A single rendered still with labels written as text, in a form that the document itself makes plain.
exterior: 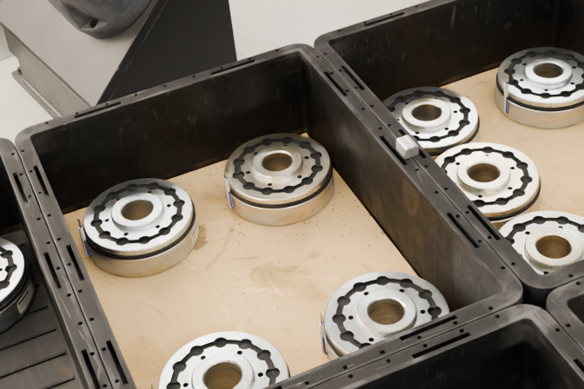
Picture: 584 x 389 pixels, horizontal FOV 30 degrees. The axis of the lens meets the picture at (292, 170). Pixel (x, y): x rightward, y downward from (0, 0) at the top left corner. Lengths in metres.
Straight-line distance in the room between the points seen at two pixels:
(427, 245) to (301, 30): 0.67
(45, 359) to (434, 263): 0.34
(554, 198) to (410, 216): 0.17
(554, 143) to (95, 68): 0.53
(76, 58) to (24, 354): 0.47
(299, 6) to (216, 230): 0.63
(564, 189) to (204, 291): 0.35
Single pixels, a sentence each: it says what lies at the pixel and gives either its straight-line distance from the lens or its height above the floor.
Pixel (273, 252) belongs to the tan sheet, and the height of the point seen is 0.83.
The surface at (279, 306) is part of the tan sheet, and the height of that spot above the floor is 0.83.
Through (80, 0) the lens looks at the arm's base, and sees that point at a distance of 1.24.
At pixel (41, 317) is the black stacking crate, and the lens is 0.99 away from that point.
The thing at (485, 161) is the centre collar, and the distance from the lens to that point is 1.02.
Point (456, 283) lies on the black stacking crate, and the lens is 0.89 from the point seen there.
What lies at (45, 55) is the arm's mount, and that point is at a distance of 1.37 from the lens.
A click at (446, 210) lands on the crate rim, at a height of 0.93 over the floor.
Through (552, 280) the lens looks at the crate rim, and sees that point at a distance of 0.82.
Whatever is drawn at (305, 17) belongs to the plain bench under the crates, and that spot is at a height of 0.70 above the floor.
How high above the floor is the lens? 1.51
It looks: 39 degrees down
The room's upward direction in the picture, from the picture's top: 6 degrees counter-clockwise
